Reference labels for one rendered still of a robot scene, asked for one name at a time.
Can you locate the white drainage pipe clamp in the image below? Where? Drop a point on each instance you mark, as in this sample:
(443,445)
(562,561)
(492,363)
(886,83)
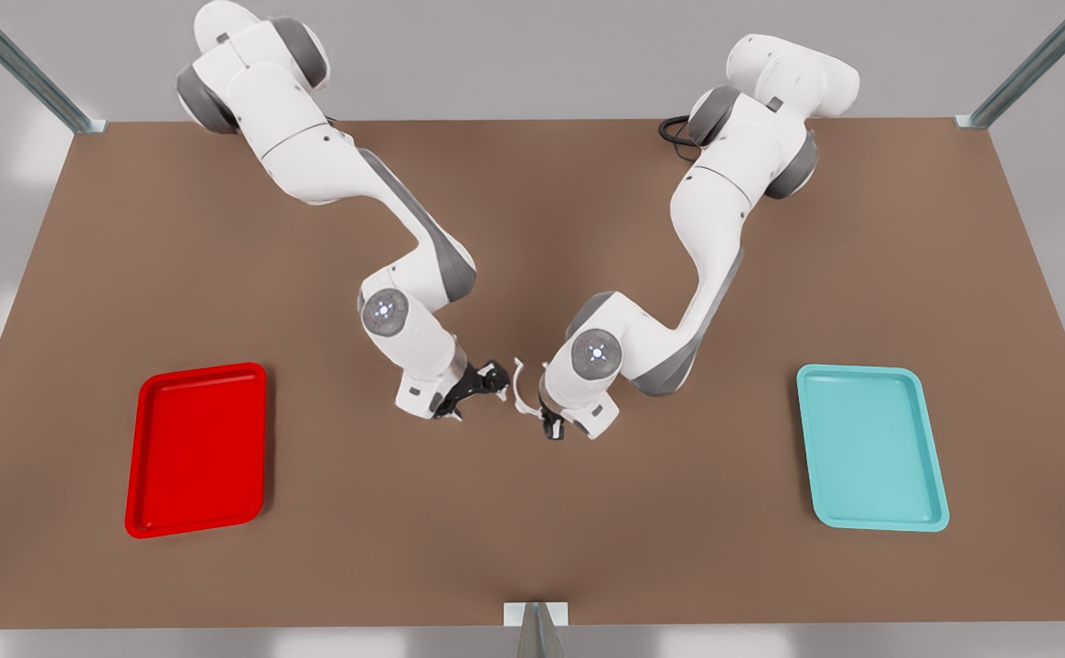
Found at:
(520,388)

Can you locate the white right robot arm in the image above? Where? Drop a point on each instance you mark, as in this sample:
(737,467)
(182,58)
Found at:
(331,164)

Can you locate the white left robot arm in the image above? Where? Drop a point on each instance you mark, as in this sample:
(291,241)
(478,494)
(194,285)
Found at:
(724,201)

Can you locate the red rectangular tray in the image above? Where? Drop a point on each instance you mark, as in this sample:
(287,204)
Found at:
(197,449)

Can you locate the teal rectangular tray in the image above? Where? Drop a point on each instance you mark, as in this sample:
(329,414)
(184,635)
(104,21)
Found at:
(871,447)

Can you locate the silver frame post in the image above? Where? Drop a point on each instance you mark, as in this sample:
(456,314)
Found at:
(537,631)
(25,66)
(1035,66)

